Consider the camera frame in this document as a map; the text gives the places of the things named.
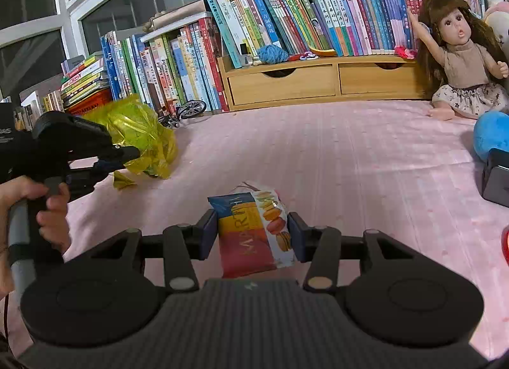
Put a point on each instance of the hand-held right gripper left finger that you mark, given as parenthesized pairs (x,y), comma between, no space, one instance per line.
(208,234)

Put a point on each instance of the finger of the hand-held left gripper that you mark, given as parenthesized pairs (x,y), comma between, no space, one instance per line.
(119,153)
(85,178)

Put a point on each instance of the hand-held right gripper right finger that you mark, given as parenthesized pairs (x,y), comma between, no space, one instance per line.
(299,238)

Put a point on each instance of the yellow plastic bag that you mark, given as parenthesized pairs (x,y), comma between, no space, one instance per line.
(139,134)

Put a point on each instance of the macaron snack packet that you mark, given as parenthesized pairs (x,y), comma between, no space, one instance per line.
(246,242)

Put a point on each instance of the row of pale thin books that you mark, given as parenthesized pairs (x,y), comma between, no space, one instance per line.
(43,106)

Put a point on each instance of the stack of flat books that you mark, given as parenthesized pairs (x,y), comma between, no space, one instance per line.
(83,81)

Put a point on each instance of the row of tall picture books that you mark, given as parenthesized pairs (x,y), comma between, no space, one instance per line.
(171,67)

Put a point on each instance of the person's left hand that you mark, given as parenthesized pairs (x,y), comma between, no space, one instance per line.
(55,218)

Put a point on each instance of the red plastic crate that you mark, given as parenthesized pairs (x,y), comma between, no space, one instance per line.
(93,101)

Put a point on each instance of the miniature bicycle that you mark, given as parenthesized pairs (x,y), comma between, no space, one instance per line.
(187,110)

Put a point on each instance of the pink bed sheet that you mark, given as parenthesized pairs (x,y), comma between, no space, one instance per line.
(338,154)

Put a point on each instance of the beige long box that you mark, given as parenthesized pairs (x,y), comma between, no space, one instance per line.
(179,15)

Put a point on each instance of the wooden drawer organizer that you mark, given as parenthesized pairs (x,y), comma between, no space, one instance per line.
(302,81)

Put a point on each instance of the small clear bottle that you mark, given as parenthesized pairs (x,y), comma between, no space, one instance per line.
(244,55)

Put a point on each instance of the blue yarn ball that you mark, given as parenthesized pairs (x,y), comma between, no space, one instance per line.
(272,55)

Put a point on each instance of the grey box device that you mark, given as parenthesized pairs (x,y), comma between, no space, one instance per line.
(497,178)

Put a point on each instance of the red scissors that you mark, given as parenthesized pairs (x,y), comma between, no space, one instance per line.
(506,246)

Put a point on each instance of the pink flower clip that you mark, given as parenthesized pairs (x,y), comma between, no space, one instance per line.
(405,52)

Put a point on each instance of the blue cat plush toy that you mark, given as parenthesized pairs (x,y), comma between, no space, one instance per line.
(493,136)

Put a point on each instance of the brown haired doll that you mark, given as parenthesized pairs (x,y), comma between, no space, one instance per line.
(461,51)

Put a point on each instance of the white pink bunny plush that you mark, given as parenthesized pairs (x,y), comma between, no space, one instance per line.
(497,15)

